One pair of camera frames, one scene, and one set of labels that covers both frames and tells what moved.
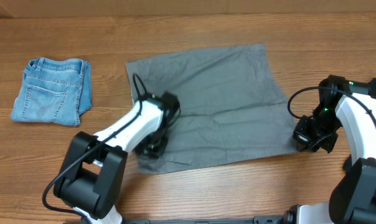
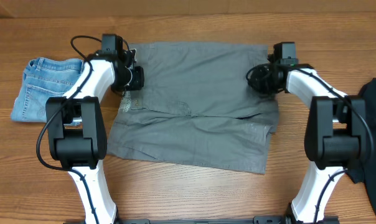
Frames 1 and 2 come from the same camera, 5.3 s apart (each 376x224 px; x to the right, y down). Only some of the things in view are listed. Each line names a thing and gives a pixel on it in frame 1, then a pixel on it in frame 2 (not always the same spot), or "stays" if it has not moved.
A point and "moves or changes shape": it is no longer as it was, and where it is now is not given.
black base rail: x=257 y=220 stays
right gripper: x=309 y=143 -> x=254 y=83
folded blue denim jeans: x=54 y=91 stays
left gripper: x=154 y=152 -> x=139 y=80
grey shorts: x=231 y=107 moves or changes shape
